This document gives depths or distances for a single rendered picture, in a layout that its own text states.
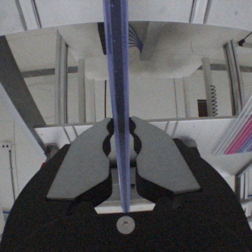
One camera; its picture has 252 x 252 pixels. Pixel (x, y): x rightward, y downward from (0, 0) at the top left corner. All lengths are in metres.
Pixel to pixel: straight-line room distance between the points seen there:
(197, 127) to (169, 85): 1.87
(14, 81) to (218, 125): 0.44
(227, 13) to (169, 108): 1.91
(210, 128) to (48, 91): 2.18
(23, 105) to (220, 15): 0.36
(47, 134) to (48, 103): 1.94
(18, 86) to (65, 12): 0.17
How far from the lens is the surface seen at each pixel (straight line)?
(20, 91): 0.33
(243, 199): 0.80
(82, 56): 0.76
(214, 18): 0.25
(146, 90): 2.09
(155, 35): 0.56
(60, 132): 0.33
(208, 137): 0.40
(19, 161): 2.53
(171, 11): 0.23
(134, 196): 0.49
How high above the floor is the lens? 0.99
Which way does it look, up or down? 2 degrees down
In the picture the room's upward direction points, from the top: 177 degrees clockwise
